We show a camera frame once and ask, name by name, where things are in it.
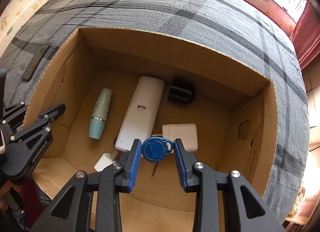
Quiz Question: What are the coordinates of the white remote control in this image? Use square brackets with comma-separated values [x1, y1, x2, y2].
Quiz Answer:
[115, 76, 165, 152]

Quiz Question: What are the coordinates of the large white charger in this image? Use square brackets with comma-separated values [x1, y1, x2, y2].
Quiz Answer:
[153, 123, 198, 152]

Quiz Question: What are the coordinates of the small white plug adapter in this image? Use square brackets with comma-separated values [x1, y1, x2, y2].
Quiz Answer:
[94, 151, 118, 172]

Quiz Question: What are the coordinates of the blue key fob tag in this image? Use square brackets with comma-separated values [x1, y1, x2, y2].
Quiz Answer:
[141, 136, 174, 162]

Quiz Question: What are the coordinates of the red curtain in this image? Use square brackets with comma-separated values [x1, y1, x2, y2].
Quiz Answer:
[289, 3, 320, 70]

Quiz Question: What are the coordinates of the teal cosmetic bottle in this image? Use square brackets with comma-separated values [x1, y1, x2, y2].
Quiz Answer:
[89, 88, 112, 140]

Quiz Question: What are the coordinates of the grey plaid bed cover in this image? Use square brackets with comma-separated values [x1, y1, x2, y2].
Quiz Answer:
[1, 0, 309, 221]

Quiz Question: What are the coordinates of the brown cardboard box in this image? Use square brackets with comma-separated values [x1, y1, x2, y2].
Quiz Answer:
[23, 28, 283, 231]

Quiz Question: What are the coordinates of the black charger cube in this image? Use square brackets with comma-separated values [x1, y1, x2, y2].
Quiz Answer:
[167, 77, 196, 104]

